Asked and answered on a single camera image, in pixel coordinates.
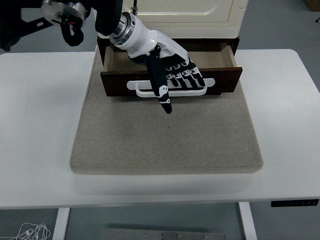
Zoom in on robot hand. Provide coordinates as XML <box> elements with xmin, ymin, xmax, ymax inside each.
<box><xmin>109</xmin><ymin>14</ymin><xmax>206</xmax><ymax>115</ymax></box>

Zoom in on white drawer handle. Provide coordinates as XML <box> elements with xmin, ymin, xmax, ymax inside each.
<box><xmin>126</xmin><ymin>77</ymin><xmax>216</xmax><ymax>98</ymax></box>

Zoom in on dark wooden drawer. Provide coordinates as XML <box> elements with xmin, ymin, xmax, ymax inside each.
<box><xmin>100</xmin><ymin>42</ymin><xmax>243</xmax><ymax>98</ymax></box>

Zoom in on cream cabinet door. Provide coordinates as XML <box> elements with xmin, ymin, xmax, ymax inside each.
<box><xmin>122</xmin><ymin>0</ymin><xmax>232</xmax><ymax>25</ymax></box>

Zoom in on beige felt mat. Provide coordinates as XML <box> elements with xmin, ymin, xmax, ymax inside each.
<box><xmin>69</xmin><ymin>51</ymin><xmax>264</xmax><ymax>175</ymax></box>

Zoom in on brown cardboard box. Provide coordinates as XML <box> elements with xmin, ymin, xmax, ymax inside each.
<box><xmin>305</xmin><ymin>0</ymin><xmax>320</xmax><ymax>12</ymax></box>

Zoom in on grey metal plate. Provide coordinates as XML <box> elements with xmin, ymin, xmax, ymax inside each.
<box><xmin>101</xmin><ymin>227</ymin><xmax>227</xmax><ymax>240</ymax></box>

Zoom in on white table leg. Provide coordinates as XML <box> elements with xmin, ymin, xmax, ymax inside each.
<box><xmin>51</xmin><ymin>207</ymin><xmax>71</xmax><ymax>240</ymax></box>
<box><xmin>238</xmin><ymin>201</ymin><xmax>258</xmax><ymax>240</ymax></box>

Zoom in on black table control panel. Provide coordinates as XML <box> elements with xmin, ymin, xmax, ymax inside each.
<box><xmin>270</xmin><ymin>198</ymin><xmax>320</xmax><ymax>208</ymax></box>

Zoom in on white cable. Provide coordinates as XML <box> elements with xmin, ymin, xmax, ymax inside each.
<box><xmin>0</xmin><ymin>222</ymin><xmax>52</xmax><ymax>240</ymax></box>

